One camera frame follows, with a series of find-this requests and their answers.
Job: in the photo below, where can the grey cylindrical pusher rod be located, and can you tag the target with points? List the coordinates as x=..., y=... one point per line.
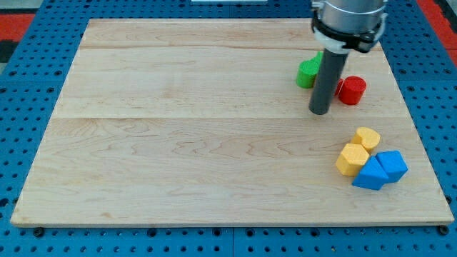
x=326, y=82

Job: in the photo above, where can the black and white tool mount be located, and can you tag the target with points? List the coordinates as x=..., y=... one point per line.
x=340, y=34

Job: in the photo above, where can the yellow hexagon block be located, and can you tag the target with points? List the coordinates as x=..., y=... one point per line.
x=351, y=159

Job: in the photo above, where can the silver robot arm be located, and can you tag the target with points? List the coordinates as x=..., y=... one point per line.
x=331, y=7

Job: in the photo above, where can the green star block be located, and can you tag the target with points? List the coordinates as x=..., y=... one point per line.
x=318, y=57

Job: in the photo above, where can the red block behind rod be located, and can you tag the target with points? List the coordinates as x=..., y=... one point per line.
x=338, y=88

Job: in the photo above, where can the green cylinder block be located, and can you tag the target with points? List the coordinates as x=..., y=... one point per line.
x=306, y=74

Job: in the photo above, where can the red cylinder block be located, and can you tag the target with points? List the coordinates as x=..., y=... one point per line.
x=352, y=90

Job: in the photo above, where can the yellow heart block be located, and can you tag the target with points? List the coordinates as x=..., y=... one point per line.
x=367, y=137

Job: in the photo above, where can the blue cube block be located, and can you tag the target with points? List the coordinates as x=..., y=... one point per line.
x=393, y=164

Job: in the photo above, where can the blue triangle block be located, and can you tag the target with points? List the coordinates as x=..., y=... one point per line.
x=371, y=176

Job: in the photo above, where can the wooden board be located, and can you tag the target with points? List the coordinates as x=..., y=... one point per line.
x=199, y=122

